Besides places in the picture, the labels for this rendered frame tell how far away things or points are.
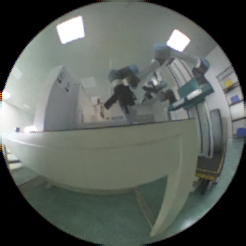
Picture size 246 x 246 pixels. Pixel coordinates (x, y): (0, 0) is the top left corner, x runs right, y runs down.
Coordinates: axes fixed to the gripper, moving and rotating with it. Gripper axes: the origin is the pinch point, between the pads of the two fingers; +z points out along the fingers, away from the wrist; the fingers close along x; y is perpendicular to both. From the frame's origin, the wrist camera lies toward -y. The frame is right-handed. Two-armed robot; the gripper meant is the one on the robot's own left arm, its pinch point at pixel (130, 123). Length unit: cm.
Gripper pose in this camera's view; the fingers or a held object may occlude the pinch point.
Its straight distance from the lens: 36.2
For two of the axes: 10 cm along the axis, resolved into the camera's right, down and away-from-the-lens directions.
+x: -0.5, 1.7, 9.8
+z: 3.6, 9.2, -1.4
